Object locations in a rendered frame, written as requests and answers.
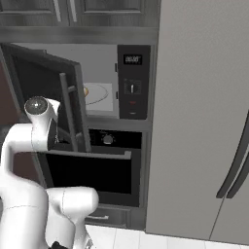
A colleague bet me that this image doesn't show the white microwave turntable plate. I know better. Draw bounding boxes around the white microwave turntable plate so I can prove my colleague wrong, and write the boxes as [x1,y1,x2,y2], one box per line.
[83,83,111,106]

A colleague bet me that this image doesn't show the black microwave oven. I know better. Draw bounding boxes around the black microwave oven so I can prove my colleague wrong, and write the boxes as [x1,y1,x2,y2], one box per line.
[0,43,152,122]

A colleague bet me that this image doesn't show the black microwave door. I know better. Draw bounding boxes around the black microwave door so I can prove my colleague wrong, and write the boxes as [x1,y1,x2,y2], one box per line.
[0,43,92,154]

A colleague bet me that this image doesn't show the dark grey cupboard door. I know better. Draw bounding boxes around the dark grey cupboard door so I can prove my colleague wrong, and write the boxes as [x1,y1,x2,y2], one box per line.
[0,0,70,27]
[68,0,160,27]

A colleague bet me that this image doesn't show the grey oven knob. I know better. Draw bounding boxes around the grey oven knob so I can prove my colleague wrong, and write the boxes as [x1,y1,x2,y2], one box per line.
[102,134,115,146]

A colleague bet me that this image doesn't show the black built-in oven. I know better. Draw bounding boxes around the black built-in oven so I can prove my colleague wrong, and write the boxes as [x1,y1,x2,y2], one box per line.
[32,128,144,209]

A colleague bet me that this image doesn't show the grey fridge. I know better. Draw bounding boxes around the grey fridge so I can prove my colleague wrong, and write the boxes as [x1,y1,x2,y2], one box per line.
[145,0,249,246]

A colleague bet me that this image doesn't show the dark grey drawer front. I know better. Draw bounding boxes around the dark grey drawer front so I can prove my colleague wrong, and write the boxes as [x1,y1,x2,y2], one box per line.
[85,203,131,229]

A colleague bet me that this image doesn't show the grey oven door handle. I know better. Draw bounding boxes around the grey oven door handle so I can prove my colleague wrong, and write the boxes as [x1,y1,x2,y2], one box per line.
[48,149,132,160]

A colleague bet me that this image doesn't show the grey microwave door handle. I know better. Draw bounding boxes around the grey microwave door handle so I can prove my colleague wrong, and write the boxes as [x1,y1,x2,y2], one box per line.
[58,72,81,153]

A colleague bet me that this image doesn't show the grey drawer handle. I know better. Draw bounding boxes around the grey drawer handle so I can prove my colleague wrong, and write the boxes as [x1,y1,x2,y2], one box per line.
[85,214,110,221]

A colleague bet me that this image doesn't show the dark curved fridge handle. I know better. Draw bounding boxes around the dark curved fridge handle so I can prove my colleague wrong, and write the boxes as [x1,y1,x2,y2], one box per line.
[226,152,249,199]
[216,110,249,199]

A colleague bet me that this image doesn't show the grey cupboard door handle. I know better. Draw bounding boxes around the grey cupboard door handle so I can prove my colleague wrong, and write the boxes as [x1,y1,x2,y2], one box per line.
[53,0,63,23]
[69,0,79,23]

